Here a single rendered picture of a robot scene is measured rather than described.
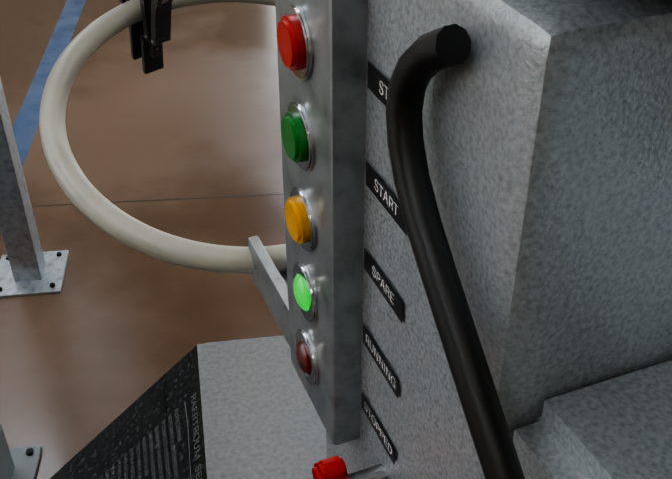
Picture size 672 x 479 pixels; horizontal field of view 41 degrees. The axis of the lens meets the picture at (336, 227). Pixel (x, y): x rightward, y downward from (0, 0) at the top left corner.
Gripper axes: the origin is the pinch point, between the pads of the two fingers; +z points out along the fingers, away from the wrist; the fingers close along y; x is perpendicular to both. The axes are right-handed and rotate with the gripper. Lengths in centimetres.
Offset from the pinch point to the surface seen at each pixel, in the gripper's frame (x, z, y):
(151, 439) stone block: -24, 22, 43
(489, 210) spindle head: -25, -65, 77
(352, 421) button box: -24, -40, 74
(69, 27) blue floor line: 73, 204, -227
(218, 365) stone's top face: -13.1, 16.6, 41.5
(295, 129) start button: -24, -57, 64
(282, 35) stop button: -23, -61, 62
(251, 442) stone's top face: -16, 12, 54
